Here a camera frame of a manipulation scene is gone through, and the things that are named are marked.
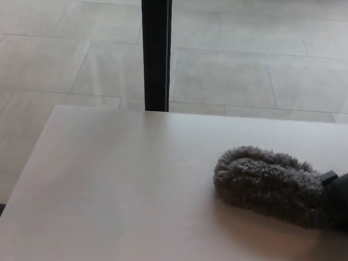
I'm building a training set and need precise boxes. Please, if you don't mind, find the grey fluffy microfibre duster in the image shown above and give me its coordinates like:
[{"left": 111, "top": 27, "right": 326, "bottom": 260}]
[{"left": 211, "top": 143, "right": 340, "bottom": 230}]

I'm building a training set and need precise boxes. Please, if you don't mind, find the black vertical window frame post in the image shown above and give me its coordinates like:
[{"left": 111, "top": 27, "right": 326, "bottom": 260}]
[{"left": 136, "top": 0, "right": 174, "bottom": 113}]

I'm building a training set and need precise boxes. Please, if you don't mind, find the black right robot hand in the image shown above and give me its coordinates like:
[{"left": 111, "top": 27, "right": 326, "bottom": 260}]
[{"left": 317, "top": 161, "right": 348, "bottom": 232}]

